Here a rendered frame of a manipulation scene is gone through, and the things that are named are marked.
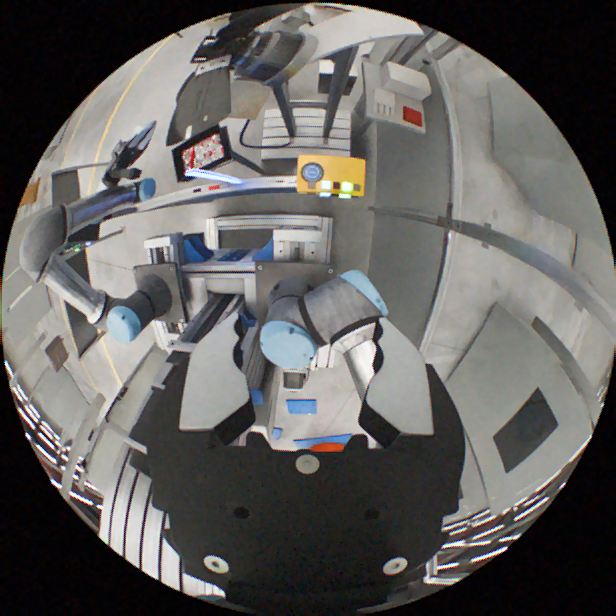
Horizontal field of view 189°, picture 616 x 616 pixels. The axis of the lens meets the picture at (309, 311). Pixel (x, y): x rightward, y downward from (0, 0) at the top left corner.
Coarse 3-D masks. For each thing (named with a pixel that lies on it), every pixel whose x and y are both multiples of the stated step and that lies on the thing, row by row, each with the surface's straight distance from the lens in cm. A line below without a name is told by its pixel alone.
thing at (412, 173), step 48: (384, 48) 188; (432, 96) 102; (384, 144) 151; (432, 144) 93; (384, 192) 141; (432, 192) 88; (384, 240) 134; (432, 240) 84; (384, 288) 130; (432, 288) 82
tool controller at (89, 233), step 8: (88, 224) 94; (96, 224) 97; (80, 232) 92; (88, 232) 94; (96, 232) 96; (72, 240) 90; (80, 240) 92; (88, 240) 94; (96, 240) 96; (64, 248) 101
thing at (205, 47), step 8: (240, 40) 70; (248, 40) 67; (200, 48) 66; (208, 48) 66; (216, 48) 66; (224, 48) 66; (232, 48) 68; (240, 48) 65; (200, 56) 66; (208, 56) 67; (216, 56) 67; (232, 56) 67; (240, 56) 66; (232, 64) 69
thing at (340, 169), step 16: (304, 160) 53; (320, 160) 53; (336, 160) 53; (352, 160) 54; (304, 176) 52; (320, 176) 52; (336, 176) 53; (352, 176) 53; (304, 192) 54; (320, 192) 52; (336, 192) 52; (352, 192) 53
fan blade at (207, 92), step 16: (192, 80) 64; (208, 80) 59; (224, 80) 56; (192, 96) 58; (208, 96) 54; (224, 96) 51; (176, 112) 60; (192, 112) 54; (208, 112) 50; (224, 112) 47; (176, 128) 57; (192, 128) 51
